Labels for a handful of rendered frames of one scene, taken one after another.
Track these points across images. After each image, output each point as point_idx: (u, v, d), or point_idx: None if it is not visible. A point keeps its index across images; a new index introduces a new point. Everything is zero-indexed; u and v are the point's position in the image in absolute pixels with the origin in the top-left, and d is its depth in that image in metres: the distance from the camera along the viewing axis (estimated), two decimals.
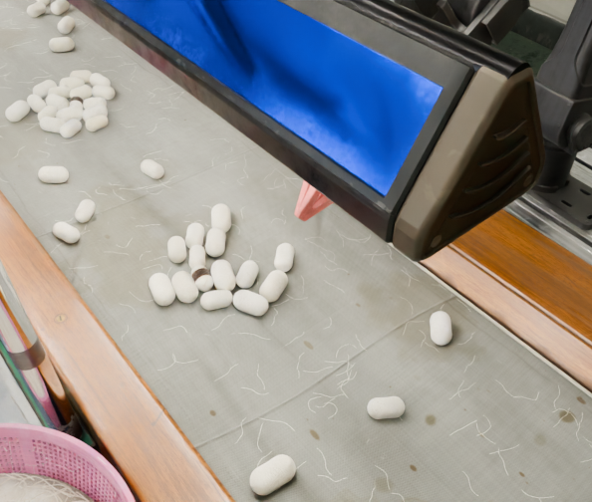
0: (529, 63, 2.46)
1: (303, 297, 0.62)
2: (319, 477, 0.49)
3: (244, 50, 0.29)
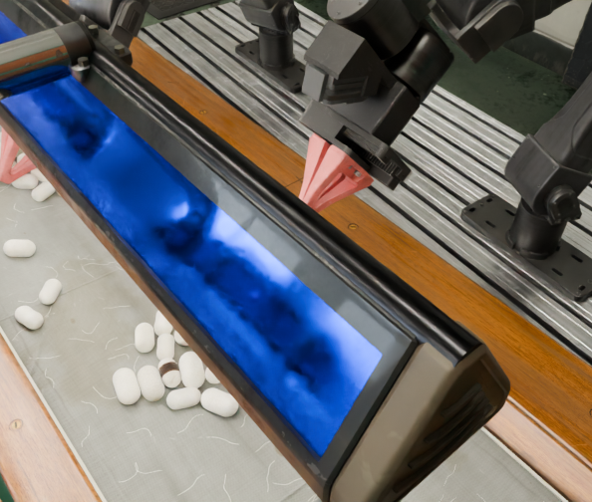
0: (526, 83, 2.43)
1: None
2: None
3: (173, 240, 0.25)
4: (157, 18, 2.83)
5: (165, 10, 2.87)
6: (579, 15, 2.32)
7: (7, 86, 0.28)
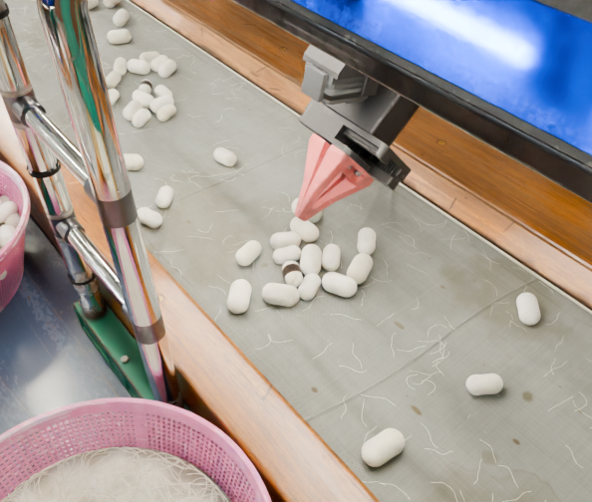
0: None
1: (388, 279, 0.64)
2: (426, 450, 0.50)
3: (426, 24, 0.30)
4: None
5: None
6: None
7: None
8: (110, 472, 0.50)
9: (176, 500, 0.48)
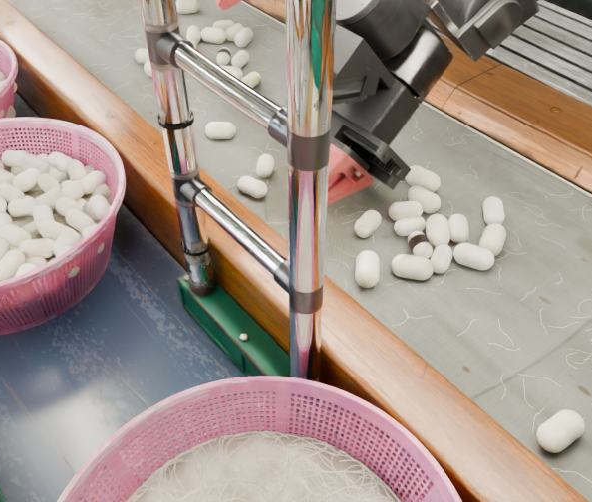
0: None
1: (522, 251, 0.58)
2: None
3: None
4: None
5: None
6: None
7: None
8: (253, 459, 0.45)
9: (333, 490, 0.43)
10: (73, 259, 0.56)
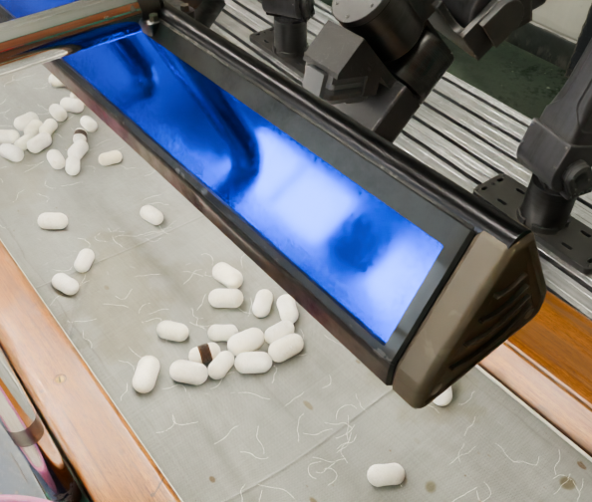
0: (529, 77, 2.46)
1: (303, 353, 0.62)
2: None
3: (243, 169, 0.29)
4: None
5: None
6: (582, 9, 2.35)
7: (89, 37, 0.31)
8: None
9: None
10: None
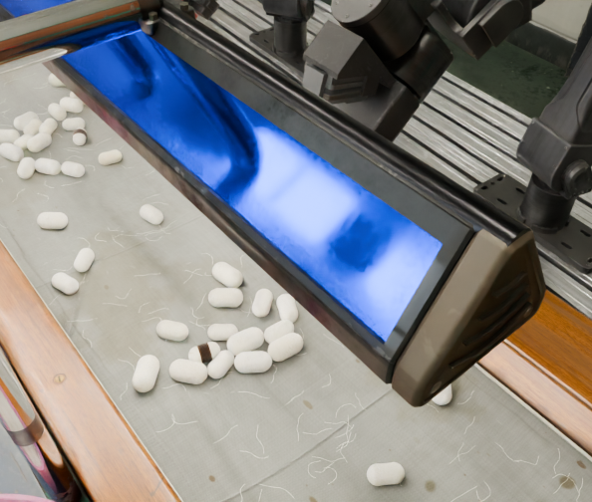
0: (529, 77, 2.46)
1: (302, 352, 0.62)
2: None
3: (242, 168, 0.29)
4: None
5: None
6: (582, 9, 2.35)
7: (88, 36, 0.31)
8: None
9: None
10: None
